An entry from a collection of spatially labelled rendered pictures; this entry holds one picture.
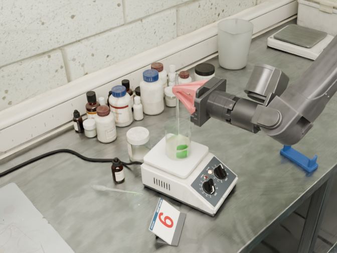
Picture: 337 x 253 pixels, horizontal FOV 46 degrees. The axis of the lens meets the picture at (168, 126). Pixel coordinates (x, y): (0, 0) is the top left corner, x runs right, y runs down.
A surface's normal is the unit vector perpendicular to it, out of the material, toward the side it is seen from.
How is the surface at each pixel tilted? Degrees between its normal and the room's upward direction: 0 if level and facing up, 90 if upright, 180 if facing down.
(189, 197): 90
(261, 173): 0
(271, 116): 47
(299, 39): 0
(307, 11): 93
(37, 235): 0
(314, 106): 94
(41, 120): 90
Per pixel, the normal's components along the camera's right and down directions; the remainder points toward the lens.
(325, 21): -0.77, 0.44
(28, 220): -0.03, -0.80
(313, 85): -0.52, -0.39
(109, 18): 0.67, 0.42
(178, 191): -0.54, 0.51
